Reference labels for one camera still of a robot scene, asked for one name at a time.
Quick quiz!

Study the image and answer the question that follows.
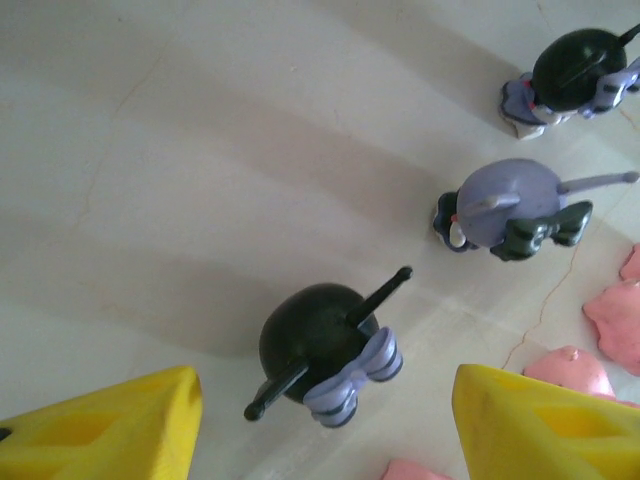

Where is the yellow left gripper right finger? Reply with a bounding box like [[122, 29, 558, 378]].
[[452, 363, 640, 480]]

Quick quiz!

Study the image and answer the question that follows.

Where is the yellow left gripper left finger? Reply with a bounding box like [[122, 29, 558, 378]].
[[0, 365, 203, 480]]

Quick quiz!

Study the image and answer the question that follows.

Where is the pink plastic pig toy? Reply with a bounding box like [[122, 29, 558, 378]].
[[523, 345, 619, 399], [619, 243, 640, 280], [382, 458, 464, 480], [583, 279, 640, 379]]

